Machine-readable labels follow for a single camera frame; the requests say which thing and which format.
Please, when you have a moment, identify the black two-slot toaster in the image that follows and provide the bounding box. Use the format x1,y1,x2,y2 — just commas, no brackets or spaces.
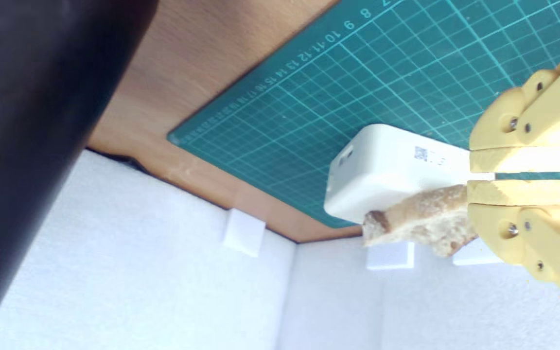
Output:
0,0,160,343

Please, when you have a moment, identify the green cutting mat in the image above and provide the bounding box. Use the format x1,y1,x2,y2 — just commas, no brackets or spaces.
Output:
167,0,560,229

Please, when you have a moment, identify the white block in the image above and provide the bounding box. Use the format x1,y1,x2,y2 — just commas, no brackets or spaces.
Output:
324,123,495,225

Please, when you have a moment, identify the brown bread slice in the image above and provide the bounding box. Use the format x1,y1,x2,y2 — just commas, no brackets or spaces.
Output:
362,184,479,258

